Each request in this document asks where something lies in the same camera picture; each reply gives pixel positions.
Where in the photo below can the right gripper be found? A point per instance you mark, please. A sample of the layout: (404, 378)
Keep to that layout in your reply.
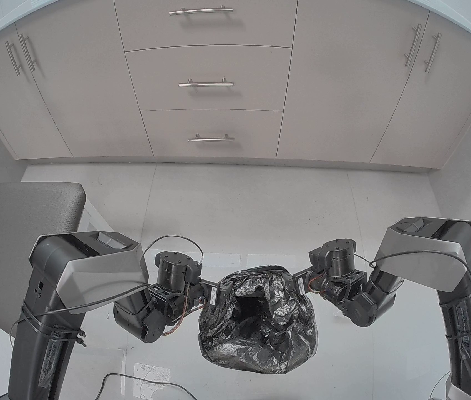
(302, 283)

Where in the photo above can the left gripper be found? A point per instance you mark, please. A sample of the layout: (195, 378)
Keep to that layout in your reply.
(212, 295)

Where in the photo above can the black plastic bag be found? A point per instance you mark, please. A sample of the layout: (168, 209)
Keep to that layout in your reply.
(260, 348)

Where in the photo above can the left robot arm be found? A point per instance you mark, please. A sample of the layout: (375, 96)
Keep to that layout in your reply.
(48, 340)

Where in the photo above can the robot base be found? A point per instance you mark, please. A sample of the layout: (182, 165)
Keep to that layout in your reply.
(454, 394)

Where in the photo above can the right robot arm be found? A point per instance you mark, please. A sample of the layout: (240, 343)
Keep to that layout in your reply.
(464, 327)

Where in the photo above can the grey padded chair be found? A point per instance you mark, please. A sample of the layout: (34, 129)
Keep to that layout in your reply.
(10, 215)

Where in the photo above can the beige cabinet with drawers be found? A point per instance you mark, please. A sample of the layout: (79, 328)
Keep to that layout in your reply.
(202, 61)

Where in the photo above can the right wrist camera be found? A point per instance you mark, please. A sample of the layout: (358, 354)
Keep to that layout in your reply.
(317, 258)

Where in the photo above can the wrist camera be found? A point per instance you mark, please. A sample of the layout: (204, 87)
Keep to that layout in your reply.
(317, 258)
(194, 270)

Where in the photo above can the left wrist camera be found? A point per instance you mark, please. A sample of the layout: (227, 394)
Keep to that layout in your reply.
(194, 270)

